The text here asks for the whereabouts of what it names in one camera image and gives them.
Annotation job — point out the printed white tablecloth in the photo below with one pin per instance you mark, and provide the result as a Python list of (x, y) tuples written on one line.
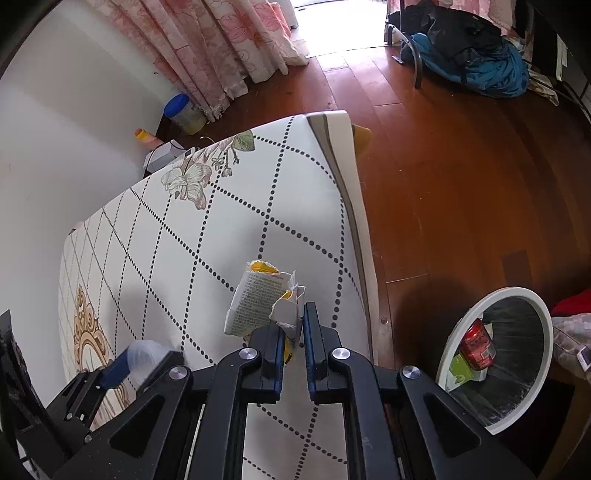
[(231, 230)]

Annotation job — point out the white round trash bin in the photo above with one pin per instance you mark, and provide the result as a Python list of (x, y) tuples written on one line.
[(452, 344)]

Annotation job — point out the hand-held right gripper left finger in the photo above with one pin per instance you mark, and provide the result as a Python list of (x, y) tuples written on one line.
[(277, 364)]

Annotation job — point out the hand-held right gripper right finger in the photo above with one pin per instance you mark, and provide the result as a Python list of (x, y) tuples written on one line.
[(310, 360)]

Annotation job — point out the metal frame chair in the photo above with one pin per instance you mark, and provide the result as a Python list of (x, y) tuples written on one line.
[(418, 69)]

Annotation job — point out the wooden table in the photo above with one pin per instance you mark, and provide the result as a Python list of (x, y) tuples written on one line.
[(362, 137)]

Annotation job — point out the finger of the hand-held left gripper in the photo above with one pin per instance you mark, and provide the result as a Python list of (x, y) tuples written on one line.
[(171, 359), (115, 369)]

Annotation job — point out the red soda can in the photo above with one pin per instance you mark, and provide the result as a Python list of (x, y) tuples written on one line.
[(478, 346)]

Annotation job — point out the orange capped bottle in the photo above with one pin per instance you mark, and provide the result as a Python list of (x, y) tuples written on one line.
[(145, 136)]

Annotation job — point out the red cloth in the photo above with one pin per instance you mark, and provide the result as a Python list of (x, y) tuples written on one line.
[(572, 302)]

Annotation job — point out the white floor box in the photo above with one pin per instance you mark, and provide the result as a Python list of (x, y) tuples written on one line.
[(159, 159)]

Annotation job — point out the blue clothing heap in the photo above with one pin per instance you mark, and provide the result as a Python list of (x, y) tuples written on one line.
[(489, 74)]

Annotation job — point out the black clothing heap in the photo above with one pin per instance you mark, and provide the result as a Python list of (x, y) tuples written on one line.
[(452, 27)]

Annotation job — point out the blue lidded plastic jar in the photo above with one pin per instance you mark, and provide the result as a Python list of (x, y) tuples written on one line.
[(184, 115)]

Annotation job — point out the green and white box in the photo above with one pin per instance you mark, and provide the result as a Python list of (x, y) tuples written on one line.
[(459, 367)]

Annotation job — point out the yellow packet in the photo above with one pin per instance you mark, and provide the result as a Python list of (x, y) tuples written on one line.
[(258, 300)]

